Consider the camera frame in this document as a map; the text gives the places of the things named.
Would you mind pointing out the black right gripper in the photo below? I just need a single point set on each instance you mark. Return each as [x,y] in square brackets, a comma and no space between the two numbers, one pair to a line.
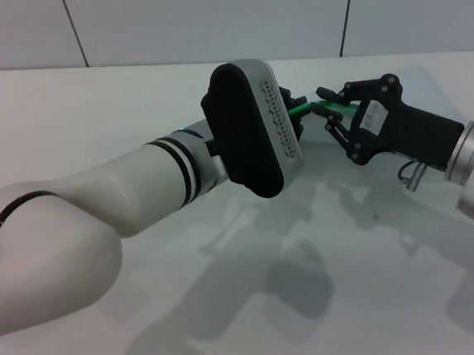
[415,128]

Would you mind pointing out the clear green-zip document bag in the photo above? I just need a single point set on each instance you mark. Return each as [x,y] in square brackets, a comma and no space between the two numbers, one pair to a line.
[339,107]

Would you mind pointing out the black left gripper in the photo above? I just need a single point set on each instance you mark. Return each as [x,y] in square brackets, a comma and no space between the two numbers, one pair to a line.
[285,94]

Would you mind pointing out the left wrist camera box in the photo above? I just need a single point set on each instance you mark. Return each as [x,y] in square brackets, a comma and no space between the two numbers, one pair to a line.
[245,131]

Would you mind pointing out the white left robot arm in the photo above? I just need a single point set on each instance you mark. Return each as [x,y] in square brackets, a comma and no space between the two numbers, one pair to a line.
[98,202]

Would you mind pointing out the green zipper slider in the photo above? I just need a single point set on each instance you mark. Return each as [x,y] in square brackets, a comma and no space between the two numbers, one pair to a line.
[322,103]

